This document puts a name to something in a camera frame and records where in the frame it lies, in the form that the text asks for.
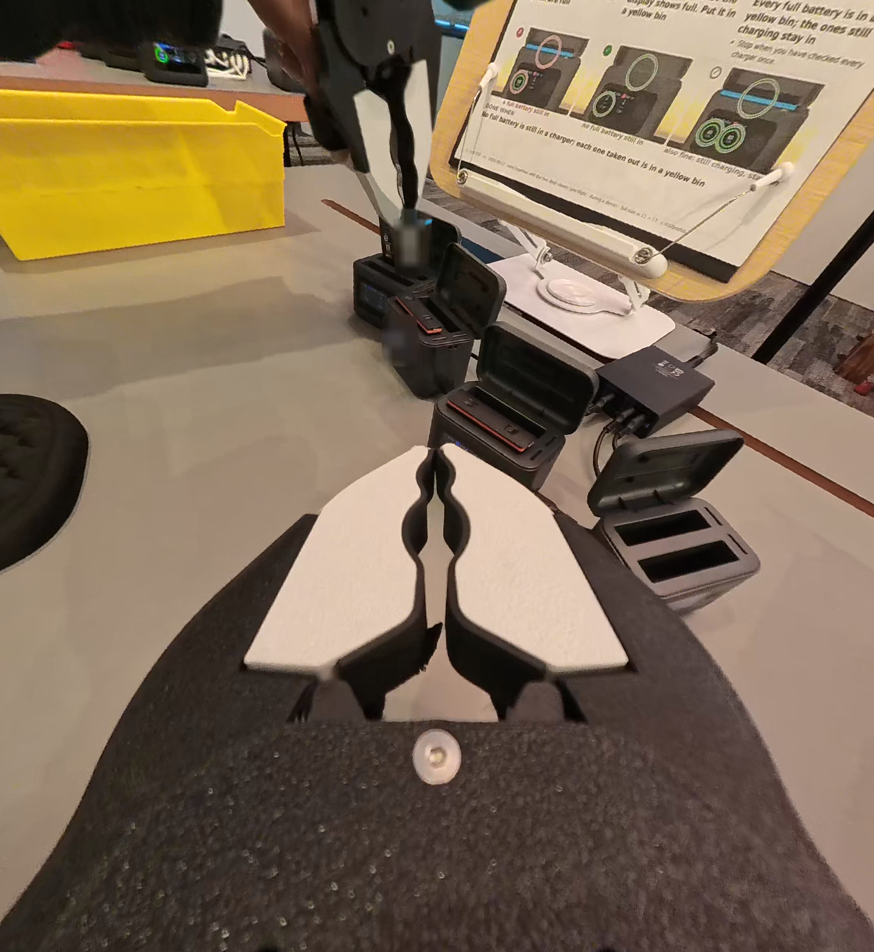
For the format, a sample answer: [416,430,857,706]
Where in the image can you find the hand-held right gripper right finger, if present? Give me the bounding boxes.
[435,443,631,721]

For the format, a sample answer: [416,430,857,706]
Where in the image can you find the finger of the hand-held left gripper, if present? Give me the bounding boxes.
[398,54,439,214]
[342,91,409,222]

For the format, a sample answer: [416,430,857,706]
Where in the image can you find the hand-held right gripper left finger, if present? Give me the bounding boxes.
[243,445,442,718]

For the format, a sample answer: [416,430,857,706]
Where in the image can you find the black battery charger case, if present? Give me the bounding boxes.
[262,30,307,92]
[428,321,601,493]
[139,41,210,87]
[587,430,762,614]
[353,216,462,330]
[385,244,508,400]

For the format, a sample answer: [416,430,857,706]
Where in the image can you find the orange trimmed black battery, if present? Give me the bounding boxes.
[396,294,442,336]
[448,398,532,455]

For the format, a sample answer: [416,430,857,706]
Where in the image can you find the yellow plastic bin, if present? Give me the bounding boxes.
[0,88,289,263]

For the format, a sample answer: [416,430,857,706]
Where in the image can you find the person's left forearm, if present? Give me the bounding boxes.
[0,0,259,62]

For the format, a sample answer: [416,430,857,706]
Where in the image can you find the person's left hand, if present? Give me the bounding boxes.
[245,0,328,99]

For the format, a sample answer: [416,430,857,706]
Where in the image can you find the black usb charging hub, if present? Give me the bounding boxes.
[595,346,717,440]

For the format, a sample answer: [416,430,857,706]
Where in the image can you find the printed instruction sheet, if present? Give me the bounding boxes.
[448,0,874,272]

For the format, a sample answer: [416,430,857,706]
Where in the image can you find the black textured wrist pad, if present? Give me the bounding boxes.
[0,394,91,590]

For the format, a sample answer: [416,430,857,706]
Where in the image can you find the wooden instruction board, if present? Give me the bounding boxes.
[429,0,874,303]

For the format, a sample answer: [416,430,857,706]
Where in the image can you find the black metal pole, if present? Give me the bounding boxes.
[753,167,874,363]

